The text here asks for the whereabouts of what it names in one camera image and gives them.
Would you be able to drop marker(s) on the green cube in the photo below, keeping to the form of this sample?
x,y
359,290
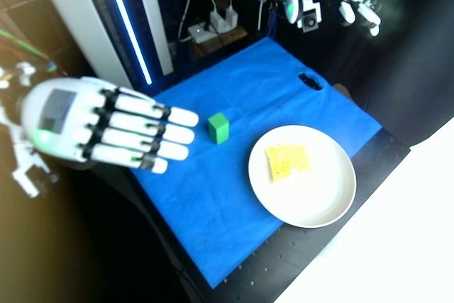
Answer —
x,y
218,129

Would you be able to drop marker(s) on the bag of yellow beads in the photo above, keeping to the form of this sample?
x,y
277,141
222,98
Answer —
x,y
287,162

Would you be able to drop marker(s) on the white round plate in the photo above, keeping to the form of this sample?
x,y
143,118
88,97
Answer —
x,y
305,196

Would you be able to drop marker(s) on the white column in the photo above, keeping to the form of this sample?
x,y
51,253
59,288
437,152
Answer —
x,y
81,15

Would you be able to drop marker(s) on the blue light strip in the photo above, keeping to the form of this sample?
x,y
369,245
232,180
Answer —
x,y
127,26

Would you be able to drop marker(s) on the white power strip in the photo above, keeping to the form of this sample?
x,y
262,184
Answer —
x,y
223,19

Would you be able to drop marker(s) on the white power adapter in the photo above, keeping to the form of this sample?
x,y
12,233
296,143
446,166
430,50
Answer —
x,y
200,31

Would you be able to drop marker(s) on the blue cloth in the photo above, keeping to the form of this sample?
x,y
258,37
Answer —
x,y
220,182

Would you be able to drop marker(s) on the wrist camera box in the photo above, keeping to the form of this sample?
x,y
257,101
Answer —
x,y
309,21

